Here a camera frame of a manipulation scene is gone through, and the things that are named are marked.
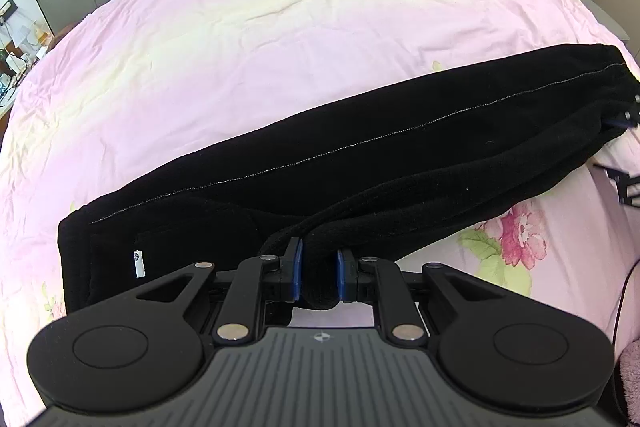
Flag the black cable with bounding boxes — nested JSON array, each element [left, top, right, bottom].
[[611, 257, 640, 410]]

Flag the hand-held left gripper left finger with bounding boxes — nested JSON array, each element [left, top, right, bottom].
[[135, 237, 305, 347]]

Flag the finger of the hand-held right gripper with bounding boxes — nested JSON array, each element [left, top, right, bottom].
[[606, 93, 640, 142], [594, 163, 640, 208]]

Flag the wooden side cabinet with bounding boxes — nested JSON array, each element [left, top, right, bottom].
[[0, 27, 56, 108]]

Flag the black pants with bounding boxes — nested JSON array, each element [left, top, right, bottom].
[[57, 42, 640, 313]]

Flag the pink floral blanket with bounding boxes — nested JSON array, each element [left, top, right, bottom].
[[0, 0, 640, 423]]

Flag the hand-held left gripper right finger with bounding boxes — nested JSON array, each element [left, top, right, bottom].
[[337, 248, 502, 346]]

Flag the pink fuzzy cloth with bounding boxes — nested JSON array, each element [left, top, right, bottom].
[[612, 346, 640, 427]]

